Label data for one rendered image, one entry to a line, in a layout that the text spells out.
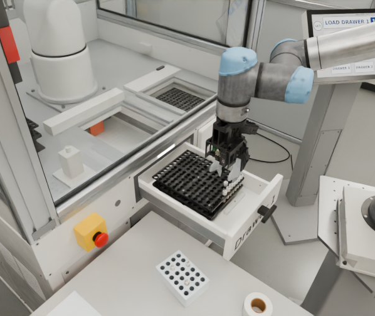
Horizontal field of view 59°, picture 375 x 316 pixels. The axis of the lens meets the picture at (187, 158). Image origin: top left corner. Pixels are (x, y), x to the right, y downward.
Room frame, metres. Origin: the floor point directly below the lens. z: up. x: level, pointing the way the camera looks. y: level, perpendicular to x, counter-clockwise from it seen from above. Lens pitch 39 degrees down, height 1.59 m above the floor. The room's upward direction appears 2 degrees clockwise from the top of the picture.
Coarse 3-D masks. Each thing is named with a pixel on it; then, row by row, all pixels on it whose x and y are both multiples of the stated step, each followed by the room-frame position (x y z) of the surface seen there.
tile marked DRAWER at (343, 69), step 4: (348, 64) 1.38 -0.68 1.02; (332, 68) 1.35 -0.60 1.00; (336, 68) 1.35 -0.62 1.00; (340, 68) 1.36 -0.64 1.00; (344, 68) 1.36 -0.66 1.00; (348, 68) 1.36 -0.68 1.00; (332, 72) 1.34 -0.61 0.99; (336, 72) 1.34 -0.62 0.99; (340, 72) 1.35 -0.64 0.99; (344, 72) 1.35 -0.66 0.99; (348, 72) 1.35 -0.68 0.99
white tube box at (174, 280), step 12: (180, 252) 0.55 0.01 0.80; (168, 264) 0.52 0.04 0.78; (180, 264) 0.51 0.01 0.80; (192, 264) 0.51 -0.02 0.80; (168, 276) 0.47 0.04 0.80; (180, 276) 0.48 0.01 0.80; (192, 276) 0.48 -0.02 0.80; (204, 276) 0.48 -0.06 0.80; (168, 288) 0.46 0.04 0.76; (180, 288) 0.45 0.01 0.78; (192, 288) 0.45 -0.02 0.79; (204, 288) 0.46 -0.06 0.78; (180, 300) 0.43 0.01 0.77; (192, 300) 0.43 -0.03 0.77
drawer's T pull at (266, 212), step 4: (260, 208) 0.62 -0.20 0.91; (264, 208) 0.62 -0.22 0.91; (268, 208) 0.62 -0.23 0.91; (272, 208) 0.62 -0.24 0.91; (276, 208) 0.63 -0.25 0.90; (260, 212) 0.61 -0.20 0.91; (264, 212) 0.61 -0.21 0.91; (268, 212) 0.61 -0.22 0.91; (272, 212) 0.61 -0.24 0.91; (264, 216) 0.59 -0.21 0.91; (268, 216) 0.59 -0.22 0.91; (264, 220) 0.58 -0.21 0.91
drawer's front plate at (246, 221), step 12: (276, 180) 0.72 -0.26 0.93; (264, 192) 0.66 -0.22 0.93; (276, 192) 0.72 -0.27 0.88; (252, 204) 0.62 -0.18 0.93; (264, 204) 0.65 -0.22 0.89; (252, 216) 0.59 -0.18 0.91; (240, 228) 0.54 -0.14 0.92; (252, 228) 0.61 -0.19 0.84; (228, 240) 0.51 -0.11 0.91; (228, 252) 0.51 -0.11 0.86
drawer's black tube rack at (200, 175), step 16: (176, 160) 0.83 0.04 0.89; (192, 160) 0.84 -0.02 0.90; (208, 160) 0.83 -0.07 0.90; (160, 176) 0.75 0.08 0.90; (176, 176) 0.75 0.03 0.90; (192, 176) 0.75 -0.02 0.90; (208, 176) 0.75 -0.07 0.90; (224, 176) 0.76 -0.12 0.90; (176, 192) 0.71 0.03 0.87; (192, 192) 0.68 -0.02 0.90; (208, 192) 0.69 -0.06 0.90; (192, 208) 0.65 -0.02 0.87
